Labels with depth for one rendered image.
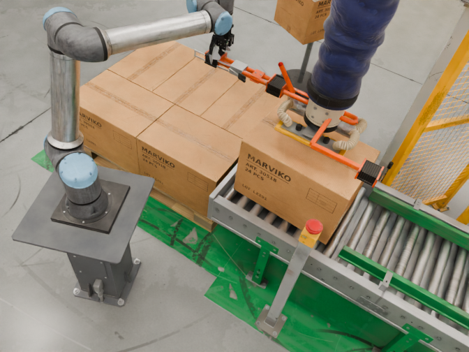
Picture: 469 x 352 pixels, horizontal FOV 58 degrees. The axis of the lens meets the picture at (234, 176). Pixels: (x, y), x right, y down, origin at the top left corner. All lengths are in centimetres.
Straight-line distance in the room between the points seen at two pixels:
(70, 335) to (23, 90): 220
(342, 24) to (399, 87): 291
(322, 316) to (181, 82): 182
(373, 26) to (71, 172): 130
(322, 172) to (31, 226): 136
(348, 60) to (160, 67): 179
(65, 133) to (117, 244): 53
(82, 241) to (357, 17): 145
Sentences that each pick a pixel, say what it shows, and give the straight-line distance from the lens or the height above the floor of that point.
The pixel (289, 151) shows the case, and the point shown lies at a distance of 210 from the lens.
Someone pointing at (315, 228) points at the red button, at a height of 104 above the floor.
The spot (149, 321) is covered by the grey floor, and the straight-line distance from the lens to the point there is 260.
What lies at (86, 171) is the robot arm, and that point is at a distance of 186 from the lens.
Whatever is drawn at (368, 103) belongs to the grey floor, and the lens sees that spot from 417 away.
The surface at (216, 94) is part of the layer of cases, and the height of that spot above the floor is 54.
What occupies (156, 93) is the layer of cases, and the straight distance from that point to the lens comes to 297.
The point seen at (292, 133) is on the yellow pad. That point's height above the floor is 110.
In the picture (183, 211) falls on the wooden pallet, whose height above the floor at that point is 2.
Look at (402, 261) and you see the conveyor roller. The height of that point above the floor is 55.
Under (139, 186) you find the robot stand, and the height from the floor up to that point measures 75.
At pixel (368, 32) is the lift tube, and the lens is 165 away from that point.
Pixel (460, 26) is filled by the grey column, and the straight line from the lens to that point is 272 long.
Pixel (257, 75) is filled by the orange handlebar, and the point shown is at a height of 123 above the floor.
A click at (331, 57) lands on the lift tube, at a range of 173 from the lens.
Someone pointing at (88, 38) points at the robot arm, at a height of 160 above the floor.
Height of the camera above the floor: 243
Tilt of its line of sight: 50 degrees down
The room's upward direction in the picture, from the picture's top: 9 degrees clockwise
